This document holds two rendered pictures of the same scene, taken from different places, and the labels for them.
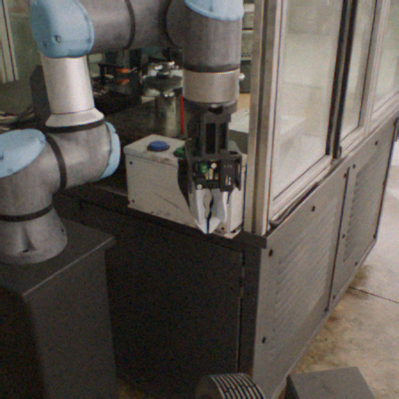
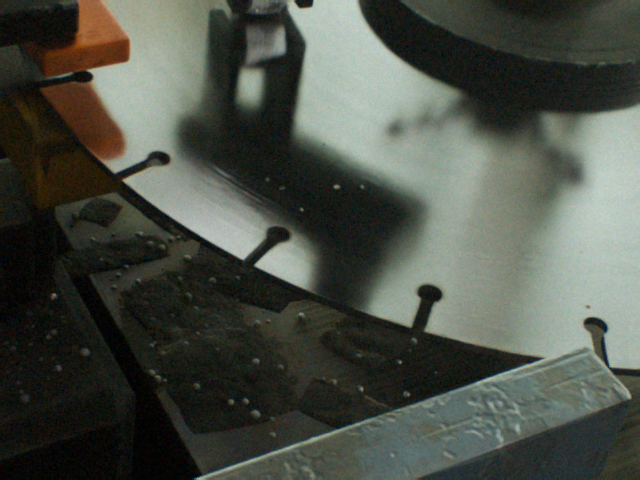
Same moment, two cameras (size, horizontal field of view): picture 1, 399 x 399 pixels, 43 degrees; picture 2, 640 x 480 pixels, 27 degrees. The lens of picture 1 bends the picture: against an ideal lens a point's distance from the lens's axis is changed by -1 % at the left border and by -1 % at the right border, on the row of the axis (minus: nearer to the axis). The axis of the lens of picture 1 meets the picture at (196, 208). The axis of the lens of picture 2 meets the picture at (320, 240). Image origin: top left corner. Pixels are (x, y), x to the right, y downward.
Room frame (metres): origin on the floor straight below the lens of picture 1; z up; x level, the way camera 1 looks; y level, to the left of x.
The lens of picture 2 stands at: (1.38, 0.47, 1.16)
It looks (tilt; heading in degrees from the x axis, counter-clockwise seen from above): 41 degrees down; 292
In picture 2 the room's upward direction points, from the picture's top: 10 degrees clockwise
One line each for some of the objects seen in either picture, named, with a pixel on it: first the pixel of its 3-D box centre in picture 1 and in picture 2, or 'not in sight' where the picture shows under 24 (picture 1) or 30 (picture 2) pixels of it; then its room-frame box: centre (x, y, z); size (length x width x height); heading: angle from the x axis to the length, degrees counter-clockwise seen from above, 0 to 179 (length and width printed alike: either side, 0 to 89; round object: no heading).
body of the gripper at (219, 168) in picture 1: (211, 144); not in sight; (0.66, -0.02, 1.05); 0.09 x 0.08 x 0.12; 7
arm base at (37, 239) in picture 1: (26, 223); not in sight; (0.90, 0.34, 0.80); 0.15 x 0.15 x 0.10
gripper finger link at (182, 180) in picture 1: (193, 177); not in sight; (0.69, 0.00, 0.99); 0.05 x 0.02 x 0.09; 97
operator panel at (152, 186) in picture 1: (189, 183); not in sight; (1.04, 0.02, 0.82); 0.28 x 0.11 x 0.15; 57
